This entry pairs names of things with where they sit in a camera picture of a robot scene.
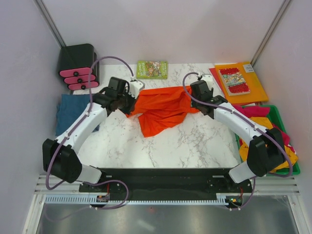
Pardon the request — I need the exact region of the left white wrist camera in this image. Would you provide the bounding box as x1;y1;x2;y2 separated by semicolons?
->
128;79;145;99

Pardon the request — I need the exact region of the purple cable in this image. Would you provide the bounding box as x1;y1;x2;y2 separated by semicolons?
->
182;72;293;212
45;56;134;222

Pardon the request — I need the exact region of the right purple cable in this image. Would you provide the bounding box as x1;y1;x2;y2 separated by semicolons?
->
182;72;293;212

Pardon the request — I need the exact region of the blue folded t shirt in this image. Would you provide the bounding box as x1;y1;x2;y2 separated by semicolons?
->
55;94;90;137

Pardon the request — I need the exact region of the yellow t shirt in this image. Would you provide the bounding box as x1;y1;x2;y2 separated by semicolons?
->
239;117;298;166

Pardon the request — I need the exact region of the white slotted cable duct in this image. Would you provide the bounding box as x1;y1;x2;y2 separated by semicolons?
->
45;195;229;206

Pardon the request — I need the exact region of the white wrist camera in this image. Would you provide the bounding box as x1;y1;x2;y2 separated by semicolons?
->
128;79;145;99
197;73;214;87

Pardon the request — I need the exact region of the green plastic bin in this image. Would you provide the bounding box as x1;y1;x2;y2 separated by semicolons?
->
235;104;301;175

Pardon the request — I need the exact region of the magenta t shirt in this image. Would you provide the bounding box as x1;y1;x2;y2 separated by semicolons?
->
235;105;290;146

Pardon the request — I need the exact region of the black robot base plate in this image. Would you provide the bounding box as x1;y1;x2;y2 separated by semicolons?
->
79;168;252;201

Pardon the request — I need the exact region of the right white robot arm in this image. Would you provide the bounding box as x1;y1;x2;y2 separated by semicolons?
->
190;80;287;192

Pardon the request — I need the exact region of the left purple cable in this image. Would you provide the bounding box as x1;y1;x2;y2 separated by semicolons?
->
45;56;134;222

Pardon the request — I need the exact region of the black pink drawer unit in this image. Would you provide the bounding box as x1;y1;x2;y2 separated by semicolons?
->
57;43;99;91

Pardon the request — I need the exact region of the orange folder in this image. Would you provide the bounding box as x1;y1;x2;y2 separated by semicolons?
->
214;62;269;105

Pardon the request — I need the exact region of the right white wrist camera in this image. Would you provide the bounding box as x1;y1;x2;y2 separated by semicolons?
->
197;73;214;87

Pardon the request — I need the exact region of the red comic book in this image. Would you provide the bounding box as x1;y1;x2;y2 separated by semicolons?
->
218;68;251;96

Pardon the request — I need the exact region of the red folder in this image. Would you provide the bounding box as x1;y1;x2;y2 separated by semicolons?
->
209;68;224;94

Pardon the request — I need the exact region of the green paperback book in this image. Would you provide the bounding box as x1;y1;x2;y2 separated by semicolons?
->
136;60;168;79

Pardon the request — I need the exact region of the orange t shirt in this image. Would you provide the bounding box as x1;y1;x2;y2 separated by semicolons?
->
127;86;199;137

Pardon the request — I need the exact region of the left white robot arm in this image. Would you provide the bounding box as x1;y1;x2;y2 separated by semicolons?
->
42;77;145;192

